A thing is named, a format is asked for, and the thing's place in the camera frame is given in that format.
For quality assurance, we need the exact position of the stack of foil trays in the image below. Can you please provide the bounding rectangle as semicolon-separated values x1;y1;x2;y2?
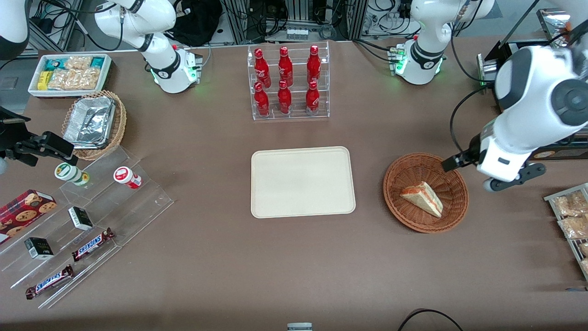
63;96;116;150

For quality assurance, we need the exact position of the clear acrylic stepped stand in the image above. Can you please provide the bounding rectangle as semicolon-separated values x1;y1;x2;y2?
0;145;175;310

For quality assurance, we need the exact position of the beige plastic tray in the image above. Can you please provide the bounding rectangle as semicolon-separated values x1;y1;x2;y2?
250;146;356;219

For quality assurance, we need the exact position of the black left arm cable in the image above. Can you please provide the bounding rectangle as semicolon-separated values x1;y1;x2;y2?
449;86;488;159

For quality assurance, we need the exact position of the green lid white cup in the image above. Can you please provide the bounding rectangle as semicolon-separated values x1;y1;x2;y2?
54;162;90;187

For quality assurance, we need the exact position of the black food warmer appliance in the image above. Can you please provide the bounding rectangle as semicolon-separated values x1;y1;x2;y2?
476;8;588;161

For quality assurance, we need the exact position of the black cable on table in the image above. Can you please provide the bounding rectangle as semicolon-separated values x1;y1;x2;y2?
397;308;465;331

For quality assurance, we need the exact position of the metal wire tray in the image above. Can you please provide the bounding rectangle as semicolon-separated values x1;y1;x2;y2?
544;183;588;282

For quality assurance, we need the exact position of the snickers chocolate bar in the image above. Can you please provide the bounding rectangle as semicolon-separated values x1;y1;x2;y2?
25;264;75;300
71;228;115;263

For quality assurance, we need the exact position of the round brown wicker basket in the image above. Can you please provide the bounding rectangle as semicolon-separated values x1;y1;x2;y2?
383;153;469;234

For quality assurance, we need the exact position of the clear fried snack bag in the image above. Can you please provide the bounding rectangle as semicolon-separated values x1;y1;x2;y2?
553;191;588;217
558;215;588;240

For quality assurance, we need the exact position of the black bag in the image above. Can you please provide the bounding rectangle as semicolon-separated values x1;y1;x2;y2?
166;0;224;47

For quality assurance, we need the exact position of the clear cracker bag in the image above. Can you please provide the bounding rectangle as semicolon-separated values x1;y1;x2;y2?
48;69;77;91
73;68;101;91
64;56;93;71

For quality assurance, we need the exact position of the red plaid cookie box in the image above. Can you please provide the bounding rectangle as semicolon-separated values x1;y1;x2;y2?
0;189;58;245

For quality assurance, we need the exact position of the small black box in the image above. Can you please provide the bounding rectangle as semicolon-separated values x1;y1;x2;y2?
68;206;94;231
24;237;55;261

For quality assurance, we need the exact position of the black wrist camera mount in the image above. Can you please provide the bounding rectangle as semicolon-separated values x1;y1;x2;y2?
0;107;32;150

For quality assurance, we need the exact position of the white snack bin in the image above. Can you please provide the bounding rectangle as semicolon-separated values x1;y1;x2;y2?
28;53;113;99

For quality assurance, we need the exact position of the red lid white cup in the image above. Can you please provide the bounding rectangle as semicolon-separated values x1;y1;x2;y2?
113;166;143;190

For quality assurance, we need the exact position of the oval tan wicker basket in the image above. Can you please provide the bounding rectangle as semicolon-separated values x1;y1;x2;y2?
61;90;127;161

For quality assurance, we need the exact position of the triangular sandwich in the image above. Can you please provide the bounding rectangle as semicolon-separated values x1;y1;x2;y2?
400;181;444;218

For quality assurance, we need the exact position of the clear acrylic bottle rack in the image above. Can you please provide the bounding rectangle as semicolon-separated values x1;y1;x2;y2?
247;40;331;121

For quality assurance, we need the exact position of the red cola bottle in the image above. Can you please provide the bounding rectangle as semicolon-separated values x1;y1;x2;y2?
306;45;322;86
277;80;293;115
254;82;271;118
305;80;320;115
278;46;294;88
254;48;271;89

